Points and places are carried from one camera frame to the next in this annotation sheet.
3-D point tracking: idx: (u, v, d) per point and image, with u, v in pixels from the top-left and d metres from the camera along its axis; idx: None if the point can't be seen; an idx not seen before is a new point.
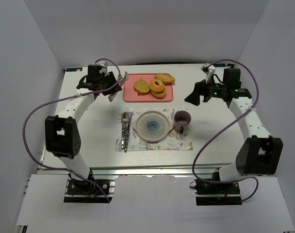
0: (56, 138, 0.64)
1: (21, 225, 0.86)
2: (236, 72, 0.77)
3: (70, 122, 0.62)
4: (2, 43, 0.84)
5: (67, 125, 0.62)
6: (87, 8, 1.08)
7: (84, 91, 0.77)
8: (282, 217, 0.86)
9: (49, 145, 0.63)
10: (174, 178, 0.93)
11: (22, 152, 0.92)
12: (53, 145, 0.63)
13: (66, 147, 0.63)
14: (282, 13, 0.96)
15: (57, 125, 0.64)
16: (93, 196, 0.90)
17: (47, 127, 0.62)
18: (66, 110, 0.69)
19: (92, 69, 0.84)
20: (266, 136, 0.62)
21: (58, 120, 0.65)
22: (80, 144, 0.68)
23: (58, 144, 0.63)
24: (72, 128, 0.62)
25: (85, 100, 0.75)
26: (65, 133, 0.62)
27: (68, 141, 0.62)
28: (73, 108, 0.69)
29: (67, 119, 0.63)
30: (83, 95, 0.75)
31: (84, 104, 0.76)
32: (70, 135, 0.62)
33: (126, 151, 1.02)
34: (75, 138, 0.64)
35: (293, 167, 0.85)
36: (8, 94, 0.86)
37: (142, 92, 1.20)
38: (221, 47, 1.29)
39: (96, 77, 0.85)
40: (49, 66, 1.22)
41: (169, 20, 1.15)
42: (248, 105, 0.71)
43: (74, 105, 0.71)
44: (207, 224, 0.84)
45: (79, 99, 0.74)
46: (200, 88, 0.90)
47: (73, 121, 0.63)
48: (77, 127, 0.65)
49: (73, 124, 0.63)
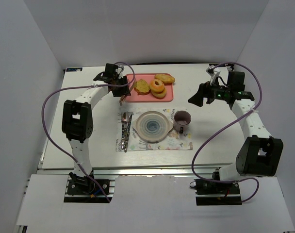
0: (71, 121, 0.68)
1: (21, 225, 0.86)
2: (240, 74, 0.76)
3: (86, 107, 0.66)
4: (2, 43, 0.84)
5: (83, 110, 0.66)
6: (87, 9, 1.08)
7: (100, 82, 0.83)
8: (282, 217, 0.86)
9: (65, 126, 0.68)
10: (174, 178, 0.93)
11: (22, 152, 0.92)
12: (68, 127, 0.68)
13: (80, 130, 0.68)
14: (282, 13, 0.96)
15: (74, 109, 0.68)
16: (93, 196, 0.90)
17: (64, 110, 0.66)
18: (83, 97, 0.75)
19: (110, 67, 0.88)
20: (267, 136, 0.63)
21: (75, 105, 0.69)
22: (92, 129, 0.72)
23: (73, 126, 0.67)
24: (87, 113, 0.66)
25: (100, 91, 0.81)
26: (80, 117, 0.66)
27: (83, 124, 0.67)
28: (89, 96, 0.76)
29: (84, 104, 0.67)
30: (99, 86, 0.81)
31: (99, 94, 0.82)
32: (85, 119, 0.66)
33: (126, 151, 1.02)
34: (89, 123, 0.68)
35: (293, 167, 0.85)
36: (8, 94, 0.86)
37: (142, 92, 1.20)
38: (221, 47, 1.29)
39: (112, 74, 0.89)
40: (50, 66, 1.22)
41: (169, 20, 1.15)
42: (250, 107, 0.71)
43: (91, 93, 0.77)
44: (207, 224, 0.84)
45: (95, 89, 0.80)
46: (204, 89, 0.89)
47: (89, 106, 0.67)
48: (91, 113, 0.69)
49: (89, 109, 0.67)
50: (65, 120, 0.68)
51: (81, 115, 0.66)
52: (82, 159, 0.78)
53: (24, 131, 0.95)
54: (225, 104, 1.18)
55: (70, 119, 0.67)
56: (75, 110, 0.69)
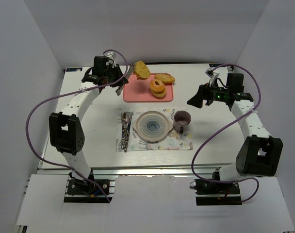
0: (59, 133, 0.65)
1: (21, 226, 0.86)
2: (238, 75, 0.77)
3: (73, 120, 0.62)
4: (1, 43, 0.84)
5: (71, 124, 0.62)
6: (87, 8, 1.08)
7: (89, 85, 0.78)
8: (282, 217, 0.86)
9: (54, 141, 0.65)
10: (174, 178, 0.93)
11: (23, 152, 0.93)
12: (57, 141, 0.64)
13: (70, 143, 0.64)
14: (282, 13, 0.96)
15: (61, 122, 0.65)
16: (93, 196, 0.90)
17: (51, 124, 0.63)
18: (71, 107, 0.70)
19: (99, 61, 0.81)
20: (266, 136, 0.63)
21: (62, 117, 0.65)
22: (83, 141, 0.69)
23: (62, 141, 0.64)
24: (74, 127, 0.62)
25: (89, 95, 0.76)
26: (69, 130, 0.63)
27: (72, 138, 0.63)
28: (76, 105, 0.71)
29: (71, 117, 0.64)
30: (88, 90, 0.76)
31: (88, 99, 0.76)
32: (73, 133, 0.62)
33: (126, 151, 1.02)
34: (78, 135, 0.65)
35: (293, 167, 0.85)
36: (8, 93, 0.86)
37: (142, 76, 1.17)
38: (221, 48, 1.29)
39: (102, 69, 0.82)
40: (50, 65, 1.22)
41: (169, 20, 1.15)
42: (249, 107, 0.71)
43: (79, 100, 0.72)
44: (207, 224, 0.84)
45: (84, 94, 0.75)
46: (203, 90, 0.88)
47: (77, 119, 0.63)
48: (80, 125, 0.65)
49: (77, 122, 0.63)
50: (53, 133, 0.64)
51: (69, 129, 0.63)
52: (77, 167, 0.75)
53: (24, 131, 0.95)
54: (226, 104, 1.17)
55: (58, 132, 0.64)
56: (63, 123, 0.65)
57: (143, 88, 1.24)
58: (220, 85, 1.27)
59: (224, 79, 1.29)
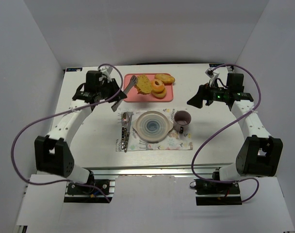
0: (46, 158, 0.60)
1: (21, 225, 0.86)
2: (238, 75, 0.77)
3: (60, 145, 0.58)
4: (1, 43, 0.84)
5: (57, 149, 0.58)
6: (87, 8, 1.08)
7: (80, 104, 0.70)
8: (282, 217, 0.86)
9: (40, 167, 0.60)
10: (174, 178, 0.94)
11: (23, 153, 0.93)
12: (43, 167, 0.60)
13: (57, 169, 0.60)
14: (282, 13, 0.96)
15: (48, 146, 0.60)
16: (93, 196, 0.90)
17: (37, 149, 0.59)
18: (58, 129, 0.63)
19: (91, 77, 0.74)
20: (267, 136, 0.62)
21: (50, 140, 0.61)
22: (73, 165, 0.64)
23: (48, 166, 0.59)
24: (62, 152, 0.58)
25: (79, 115, 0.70)
26: (56, 156, 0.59)
27: (59, 163, 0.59)
28: (65, 126, 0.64)
29: (58, 141, 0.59)
30: (78, 109, 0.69)
31: (79, 118, 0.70)
32: (60, 158, 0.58)
33: (126, 151, 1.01)
34: (66, 160, 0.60)
35: (293, 167, 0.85)
36: (8, 93, 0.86)
37: (143, 91, 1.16)
38: (221, 48, 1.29)
39: (95, 85, 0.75)
40: (49, 65, 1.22)
41: (169, 20, 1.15)
42: (249, 108, 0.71)
43: (67, 122, 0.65)
44: (207, 224, 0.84)
45: (73, 114, 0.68)
46: (203, 90, 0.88)
47: (64, 143, 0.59)
48: (69, 149, 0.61)
49: (64, 147, 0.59)
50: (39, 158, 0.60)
51: (56, 154, 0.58)
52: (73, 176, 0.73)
53: (24, 131, 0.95)
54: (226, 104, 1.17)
55: (44, 158, 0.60)
56: (50, 146, 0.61)
57: None
58: (220, 85, 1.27)
59: (223, 80, 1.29)
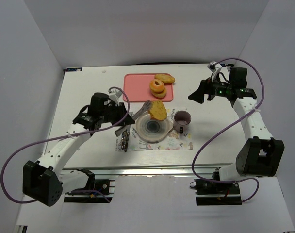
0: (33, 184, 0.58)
1: (21, 226, 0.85)
2: (242, 71, 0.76)
3: (48, 175, 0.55)
4: (2, 43, 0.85)
5: (45, 179, 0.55)
6: (87, 8, 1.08)
7: (78, 128, 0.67)
8: (282, 217, 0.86)
9: (25, 192, 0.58)
10: (174, 178, 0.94)
11: (23, 153, 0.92)
12: (28, 193, 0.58)
13: (42, 198, 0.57)
14: (282, 13, 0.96)
15: (36, 172, 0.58)
16: (93, 196, 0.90)
17: (24, 175, 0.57)
18: (50, 155, 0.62)
19: (96, 100, 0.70)
20: (268, 137, 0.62)
21: (39, 166, 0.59)
22: (60, 193, 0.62)
23: (33, 194, 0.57)
24: (49, 183, 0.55)
25: (76, 141, 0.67)
26: (41, 185, 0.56)
27: (44, 193, 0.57)
28: (57, 154, 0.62)
29: (47, 170, 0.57)
30: (75, 135, 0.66)
31: (74, 145, 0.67)
32: (46, 189, 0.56)
33: (126, 151, 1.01)
34: (53, 190, 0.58)
35: (293, 167, 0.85)
36: (8, 93, 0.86)
37: (156, 118, 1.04)
38: (221, 47, 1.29)
39: (99, 110, 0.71)
40: (49, 65, 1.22)
41: (169, 20, 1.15)
42: (252, 106, 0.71)
43: (61, 149, 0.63)
44: (207, 224, 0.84)
45: (69, 141, 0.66)
46: (205, 86, 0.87)
47: (53, 174, 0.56)
48: (57, 178, 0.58)
49: (52, 177, 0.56)
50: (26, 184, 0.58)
51: (41, 183, 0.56)
52: (68, 189, 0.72)
53: (24, 131, 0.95)
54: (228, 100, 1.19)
55: (31, 185, 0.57)
56: (39, 173, 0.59)
57: (143, 88, 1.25)
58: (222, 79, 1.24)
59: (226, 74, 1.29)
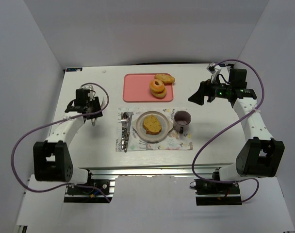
0: (45, 163, 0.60)
1: (21, 225, 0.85)
2: (242, 71, 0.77)
3: (61, 145, 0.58)
4: (2, 43, 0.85)
5: (58, 149, 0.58)
6: (87, 8, 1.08)
7: (73, 114, 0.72)
8: (282, 216, 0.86)
9: (38, 174, 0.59)
10: (174, 178, 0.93)
11: (23, 153, 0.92)
12: (42, 173, 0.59)
13: (57, 174, 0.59)
14: (283, 13, 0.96)
15: (46, 150, 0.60)
16: (93, 196, 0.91)
17: (36, 154, 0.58)
18: (56, 134, 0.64)
19: (81, 93, 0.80)
20: (268, 138, 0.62)
21: (48, 145, 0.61)
22: (71, 170, 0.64)
23: (48, 172, 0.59)
24: (63, 152, 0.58)
25: (74, 122, 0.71)
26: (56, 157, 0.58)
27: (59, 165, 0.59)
28: (62, 131, 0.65)
29: (57, 143, 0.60)
30: (73, 117, 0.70)
31: (74, 126, 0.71)
32: (61, 159, 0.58)
33: (126, 151, 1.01)
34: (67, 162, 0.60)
35: (294, 167, 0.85)
36: (8, 93, 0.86)
37: (151, 131, 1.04)
38: (221, 48, 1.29)
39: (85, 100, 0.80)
40: (49, 65, 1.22)
41: (169, 19, 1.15)
42: (252, 106, 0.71)
43: (64, 128, 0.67)
44: (206, 224, 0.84)
45: (70, 121, 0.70)
46: (204, 87, 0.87)
47: (65, 144, 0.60)
48: (68, 150, 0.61)
49: (65, 148, 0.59)
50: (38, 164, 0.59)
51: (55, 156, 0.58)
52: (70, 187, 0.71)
53: (24, 131, 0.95)
54: (228, 101, 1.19)
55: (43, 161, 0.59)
56: (49, 151, 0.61)
57: (143, 88, 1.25)
58: (221, 80, 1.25)
59: (226, 74, 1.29)
